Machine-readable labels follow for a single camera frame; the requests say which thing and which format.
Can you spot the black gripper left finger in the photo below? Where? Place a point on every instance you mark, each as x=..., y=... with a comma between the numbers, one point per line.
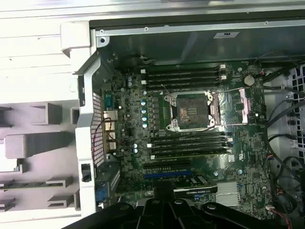
x=150, y=214

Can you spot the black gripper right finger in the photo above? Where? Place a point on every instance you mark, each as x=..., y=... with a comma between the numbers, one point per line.
x=181, y=214

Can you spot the CPU socket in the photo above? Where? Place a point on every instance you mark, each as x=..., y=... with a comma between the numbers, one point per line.
x=190, y=108

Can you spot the black graphics card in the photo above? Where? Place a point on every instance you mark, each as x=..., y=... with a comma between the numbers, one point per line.
x=195, y=189

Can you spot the blue expansion slot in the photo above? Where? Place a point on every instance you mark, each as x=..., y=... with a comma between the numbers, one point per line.
x=152, y=176

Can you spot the silver finned chipset heatsink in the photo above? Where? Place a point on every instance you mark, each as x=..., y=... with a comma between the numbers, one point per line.
x=227, y=193

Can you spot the black expansion slot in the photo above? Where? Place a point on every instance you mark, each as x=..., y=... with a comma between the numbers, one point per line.
x=166, y=164

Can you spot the black RAM slot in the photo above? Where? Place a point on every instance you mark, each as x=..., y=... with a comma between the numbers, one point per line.
x=188, y=154
x=188, y=142
x=188, y=148
x=183, y=75
x=183, y=80
x=183, y=86
x=188, y=137
x=183, y=69

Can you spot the green motherboard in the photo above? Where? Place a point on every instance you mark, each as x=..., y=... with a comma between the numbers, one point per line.
x=250, y=152

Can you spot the silver ethernet USB port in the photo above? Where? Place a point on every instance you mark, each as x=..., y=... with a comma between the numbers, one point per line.
x=110, y=116

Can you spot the green RAM stick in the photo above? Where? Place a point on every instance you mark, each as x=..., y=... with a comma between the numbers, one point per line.
x=26, y=186

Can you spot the grey parts rack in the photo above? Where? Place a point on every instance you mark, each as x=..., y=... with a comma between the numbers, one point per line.
x=38, y=143

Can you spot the coin cell battery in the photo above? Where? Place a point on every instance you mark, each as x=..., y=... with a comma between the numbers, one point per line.
x=249, y=80

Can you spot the black and silver PC case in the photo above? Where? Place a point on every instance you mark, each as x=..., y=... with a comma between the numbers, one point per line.
x=166, y=45

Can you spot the silver metal drive cage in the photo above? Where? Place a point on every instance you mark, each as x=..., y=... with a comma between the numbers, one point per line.
x=297, y=83

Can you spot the pale grey case latch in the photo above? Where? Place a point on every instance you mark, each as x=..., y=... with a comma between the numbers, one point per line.
x=76, y=35

